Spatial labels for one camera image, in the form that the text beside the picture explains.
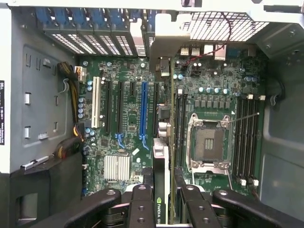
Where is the green motherboard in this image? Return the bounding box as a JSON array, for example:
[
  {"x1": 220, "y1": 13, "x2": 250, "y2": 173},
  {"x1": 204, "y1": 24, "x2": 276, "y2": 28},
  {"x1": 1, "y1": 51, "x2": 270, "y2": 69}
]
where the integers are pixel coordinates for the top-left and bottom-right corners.
[{"x1": 75, "y1": 55, "x2": 266, "y2": 199}]

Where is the silver cpu socket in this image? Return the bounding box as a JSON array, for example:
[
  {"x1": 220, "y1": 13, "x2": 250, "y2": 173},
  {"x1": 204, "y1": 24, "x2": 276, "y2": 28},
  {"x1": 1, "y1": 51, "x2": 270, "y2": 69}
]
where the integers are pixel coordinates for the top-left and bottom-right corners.
[{"x1": 188, "y1": 113, "x2": 233, "y2": 173}]

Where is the silver chipset heatsink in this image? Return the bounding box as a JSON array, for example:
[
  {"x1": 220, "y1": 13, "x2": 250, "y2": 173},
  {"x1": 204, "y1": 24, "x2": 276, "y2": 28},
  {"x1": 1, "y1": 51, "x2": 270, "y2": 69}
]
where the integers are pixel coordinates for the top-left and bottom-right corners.
[{"x1": 104, "y1": 155, "x2": 131, "y2": 183}]

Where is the braided black yellow power cable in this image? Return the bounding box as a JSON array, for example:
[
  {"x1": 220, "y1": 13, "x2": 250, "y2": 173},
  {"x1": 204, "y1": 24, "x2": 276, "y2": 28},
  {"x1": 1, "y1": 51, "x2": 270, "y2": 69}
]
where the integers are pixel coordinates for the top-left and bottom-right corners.
[{"x1": 56, "y1": 61, "x2": 83, "y2": 125}]

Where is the black plastic fan shroud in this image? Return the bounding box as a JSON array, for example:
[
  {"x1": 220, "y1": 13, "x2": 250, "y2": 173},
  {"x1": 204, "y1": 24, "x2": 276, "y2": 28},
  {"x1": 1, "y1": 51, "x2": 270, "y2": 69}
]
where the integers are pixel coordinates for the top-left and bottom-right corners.
[{"x1": 9, "y1": 151, "x2": 84, "y2": 228}]

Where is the white power connector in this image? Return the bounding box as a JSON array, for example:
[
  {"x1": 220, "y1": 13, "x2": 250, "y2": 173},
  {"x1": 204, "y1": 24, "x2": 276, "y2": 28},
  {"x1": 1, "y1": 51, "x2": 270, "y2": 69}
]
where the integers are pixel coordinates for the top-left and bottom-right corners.
[{"x1": 74, "y1": 66, "x2": 86, "y2": 82}]

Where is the black ram slot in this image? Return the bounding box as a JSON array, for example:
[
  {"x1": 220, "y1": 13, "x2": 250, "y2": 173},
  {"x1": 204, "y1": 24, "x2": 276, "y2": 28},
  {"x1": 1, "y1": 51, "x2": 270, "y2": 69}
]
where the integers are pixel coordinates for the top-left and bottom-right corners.
[
  {"x1": 182, "y1": 91, "x2": 189, "y2": 167},
  {"x1": 254, "y1": 95, "x2": 261, "y2": 187},
  {"x1": 248, "y1": 94, "x2": 255, "y2": 187},
  {"x1": 237, "y1": 95, "x2": 244, "y2": 185},
  {"x1": 177, "y1": 89, "x2": 183, "y2": 167},
  {"x1": 243, "y1": 94, "x2": 249, "y2": 186}
]

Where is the metal socket cover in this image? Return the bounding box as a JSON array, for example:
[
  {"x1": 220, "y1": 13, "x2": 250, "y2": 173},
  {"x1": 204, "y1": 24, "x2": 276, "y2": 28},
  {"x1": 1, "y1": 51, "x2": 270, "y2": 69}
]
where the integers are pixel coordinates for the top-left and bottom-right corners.
[{"x1": 191, "y1": 166, "x2": 233, "y2": 192}]

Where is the red black twisted wire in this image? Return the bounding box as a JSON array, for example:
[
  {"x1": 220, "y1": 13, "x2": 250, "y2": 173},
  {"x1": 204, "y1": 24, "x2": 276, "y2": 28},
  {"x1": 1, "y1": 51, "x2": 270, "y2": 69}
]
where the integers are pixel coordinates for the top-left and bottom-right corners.
[{"x1": 184, "y1": 12, "x2": 233, "y2": 67}]

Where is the black long expansion slot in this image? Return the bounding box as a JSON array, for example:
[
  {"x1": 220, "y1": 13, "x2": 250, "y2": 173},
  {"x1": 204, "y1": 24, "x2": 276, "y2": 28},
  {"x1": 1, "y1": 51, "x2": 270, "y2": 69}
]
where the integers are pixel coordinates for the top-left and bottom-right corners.
[
  {"x1": 105, "y1": 80, "x2": 112, "y2": 134},
  {"x1": 153, "y1": 82, "x2": 160, "y2": 136},
  {"x1": 117, "y1": 80, "x2": 124, "y2": 135}
]

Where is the blue expansion slot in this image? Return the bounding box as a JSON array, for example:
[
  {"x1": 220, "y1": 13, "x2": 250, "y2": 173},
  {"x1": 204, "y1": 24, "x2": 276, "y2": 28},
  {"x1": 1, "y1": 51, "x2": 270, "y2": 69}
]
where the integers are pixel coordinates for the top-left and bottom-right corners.
[{"x1": 139, "y1": 81, "x2": 150, "y2": 150}]

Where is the blue slot clip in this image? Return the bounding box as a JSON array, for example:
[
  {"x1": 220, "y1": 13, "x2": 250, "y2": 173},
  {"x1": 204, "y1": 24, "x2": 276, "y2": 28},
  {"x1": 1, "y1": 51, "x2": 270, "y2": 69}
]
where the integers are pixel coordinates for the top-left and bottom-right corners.
[
  {"x1": 54, "y1": 7, "x2": 73, "y2": 31},
  {"x1": 109, "y1": 9, "x2": 130, "y2": 31},
  {"x1": 35, "y1": 7, "x2": 57, "y2": 31},
  {"x1": 71, "y1": 7, "x2": 92, "y2": 31},
  {"x1": 146, "y1": 9, "x2": 157, "y2": 27},
  {"x1": 91, "y1": 8, "x2": 111, "y2": 31},
  {"x1": 131, "y1": 9, "x2": 143, "y2": 23}
]

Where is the black open pc case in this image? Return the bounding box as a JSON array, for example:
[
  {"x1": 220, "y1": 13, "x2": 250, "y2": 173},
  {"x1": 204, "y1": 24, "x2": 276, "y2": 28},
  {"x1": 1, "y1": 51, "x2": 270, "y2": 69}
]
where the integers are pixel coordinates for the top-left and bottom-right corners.
[{"x1": 0, "y1": 0, "x2": 304, "y2": 228}]

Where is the white expansion slot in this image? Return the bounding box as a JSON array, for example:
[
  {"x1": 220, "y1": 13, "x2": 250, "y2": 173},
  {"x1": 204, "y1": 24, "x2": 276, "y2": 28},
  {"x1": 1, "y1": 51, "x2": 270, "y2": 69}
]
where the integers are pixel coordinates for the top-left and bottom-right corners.
[{"x1": 91, "y1": 76, "x2": 101, "y2": 129}]

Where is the thin metal locking lever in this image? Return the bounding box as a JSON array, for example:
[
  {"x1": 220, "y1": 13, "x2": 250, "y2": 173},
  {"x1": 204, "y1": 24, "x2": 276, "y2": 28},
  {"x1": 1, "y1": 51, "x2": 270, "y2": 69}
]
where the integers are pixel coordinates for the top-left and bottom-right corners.
[{"x1": 227, "y1": 113, "x2": 260, "y2": 124}]

